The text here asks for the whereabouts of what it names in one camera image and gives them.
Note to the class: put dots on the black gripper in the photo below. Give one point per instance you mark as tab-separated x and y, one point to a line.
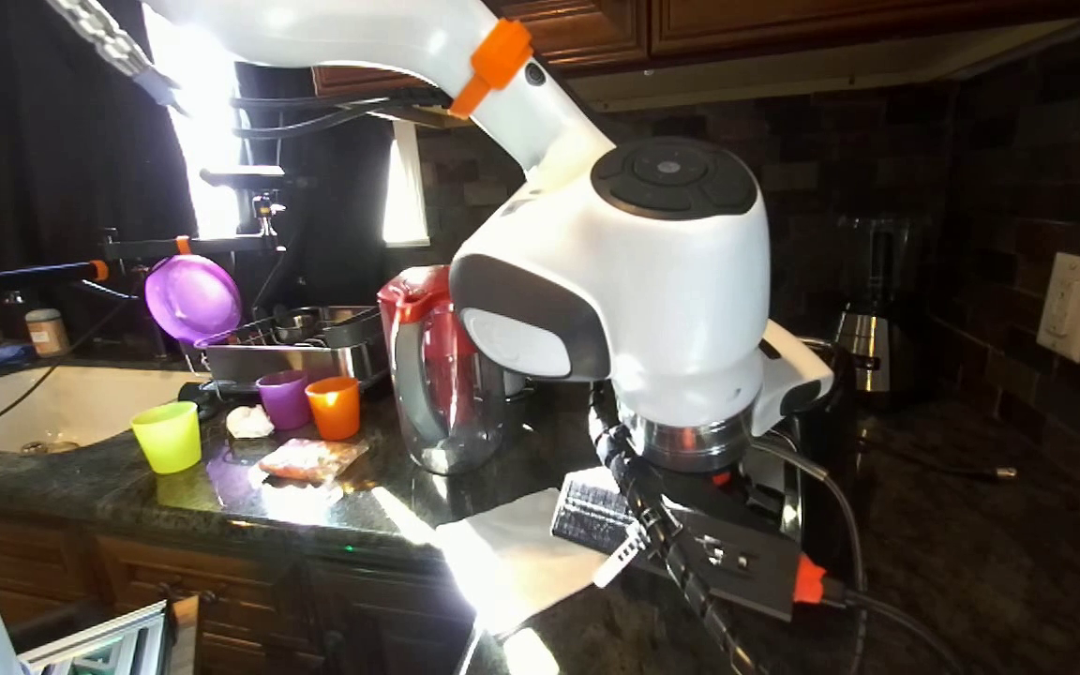
720	486

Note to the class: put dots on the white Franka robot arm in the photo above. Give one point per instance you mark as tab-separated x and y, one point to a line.
692	300

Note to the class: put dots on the white barcode label tag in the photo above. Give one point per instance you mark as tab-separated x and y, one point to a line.
595	512

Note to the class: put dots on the white paper napkin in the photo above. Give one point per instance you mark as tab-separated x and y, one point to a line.
502	565

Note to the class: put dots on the clear pitcher red lid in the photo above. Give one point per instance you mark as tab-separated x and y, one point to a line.
440	375

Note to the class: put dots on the orange plastic cup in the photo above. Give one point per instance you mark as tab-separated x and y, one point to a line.
334	406

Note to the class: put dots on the clear plastic snack packet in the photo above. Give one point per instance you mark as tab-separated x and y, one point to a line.
307	459

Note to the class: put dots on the stainless steel tray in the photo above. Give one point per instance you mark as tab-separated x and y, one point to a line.
297	349

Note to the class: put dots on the purple plastic cup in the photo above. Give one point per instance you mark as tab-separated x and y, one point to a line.
282	397

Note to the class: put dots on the wooden upper cabinet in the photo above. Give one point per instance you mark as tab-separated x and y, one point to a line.
816	22

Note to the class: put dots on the small white lump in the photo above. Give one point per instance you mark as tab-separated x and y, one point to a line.
249	422

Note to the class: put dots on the wooden base cabinet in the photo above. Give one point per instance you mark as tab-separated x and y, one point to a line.
190	585

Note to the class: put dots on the green plastic cup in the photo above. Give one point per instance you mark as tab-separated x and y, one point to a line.
166	435

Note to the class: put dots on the purple plastic plate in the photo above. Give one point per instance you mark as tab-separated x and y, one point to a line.
194	297

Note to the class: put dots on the small white jar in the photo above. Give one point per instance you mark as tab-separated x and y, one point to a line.
45	331

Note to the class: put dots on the white wall plate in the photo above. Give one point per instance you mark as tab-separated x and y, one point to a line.
1069	304

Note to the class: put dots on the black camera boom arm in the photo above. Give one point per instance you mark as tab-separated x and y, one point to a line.
16	270

